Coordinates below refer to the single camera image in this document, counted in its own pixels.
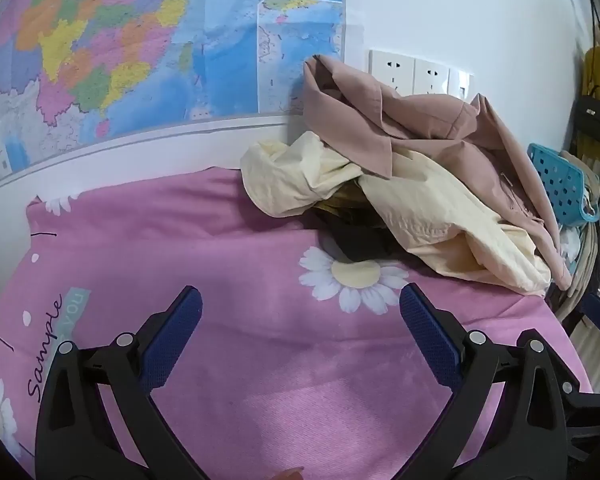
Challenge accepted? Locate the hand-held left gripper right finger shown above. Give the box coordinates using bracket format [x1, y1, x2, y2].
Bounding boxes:
[399, 282, 570, 480]

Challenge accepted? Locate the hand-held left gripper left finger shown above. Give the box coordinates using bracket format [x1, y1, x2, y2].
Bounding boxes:
[34, 285, 206, 480]

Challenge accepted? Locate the pink jacket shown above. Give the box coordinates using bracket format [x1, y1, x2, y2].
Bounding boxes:
[302, 54, 573, 291]

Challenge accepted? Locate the pink floral bed sheet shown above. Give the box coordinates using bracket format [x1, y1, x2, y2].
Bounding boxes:
[0, 165, 593, 480]

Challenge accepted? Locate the dark clothing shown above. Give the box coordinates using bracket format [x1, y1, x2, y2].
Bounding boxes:
[305, 180, 406, 264]

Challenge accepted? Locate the cream yellow garment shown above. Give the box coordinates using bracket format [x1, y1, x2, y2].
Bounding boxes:
[240, 131, 552, 295]

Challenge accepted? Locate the blue plastic basket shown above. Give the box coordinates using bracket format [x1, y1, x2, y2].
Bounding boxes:
[526, 143, 600, 223]

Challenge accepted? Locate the black handbag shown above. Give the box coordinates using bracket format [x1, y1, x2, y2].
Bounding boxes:
[575, 85, 600, 144]

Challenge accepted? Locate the yellow hanging garment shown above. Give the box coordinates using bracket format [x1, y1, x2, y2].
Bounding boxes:
[580, 45, 600, 171]

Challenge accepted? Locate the white wall socket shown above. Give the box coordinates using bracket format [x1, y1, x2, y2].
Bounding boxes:
[413, 57, 451, 96]
[369, 49, 415, 95]

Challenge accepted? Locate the colourful wall map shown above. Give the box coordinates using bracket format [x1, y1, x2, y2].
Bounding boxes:
[0, 0, 348, 191]

